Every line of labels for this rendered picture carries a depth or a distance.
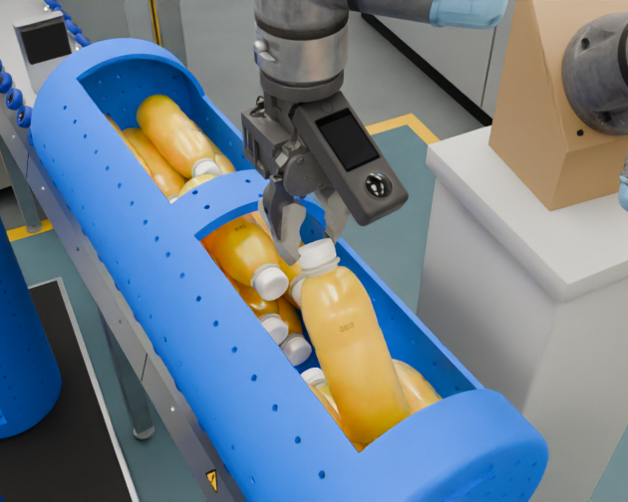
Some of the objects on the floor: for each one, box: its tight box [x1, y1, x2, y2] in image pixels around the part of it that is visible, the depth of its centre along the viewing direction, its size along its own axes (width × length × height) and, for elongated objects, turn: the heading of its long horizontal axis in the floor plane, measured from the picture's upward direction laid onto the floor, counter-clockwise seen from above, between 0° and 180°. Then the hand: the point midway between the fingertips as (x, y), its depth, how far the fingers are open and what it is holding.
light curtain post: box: [149, 0, 188, 70], centre depth 194 cm, size 6×6×170 cm
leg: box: [0, 101, 43, 233], centre depth 249 cm, size 6×6×63 cm
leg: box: [96, 304, 155, 440], centre depth 189 cm, size 6×6×63 cm
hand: (314, 250), depth 76 cm, fingers closed on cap, 4 cm apart
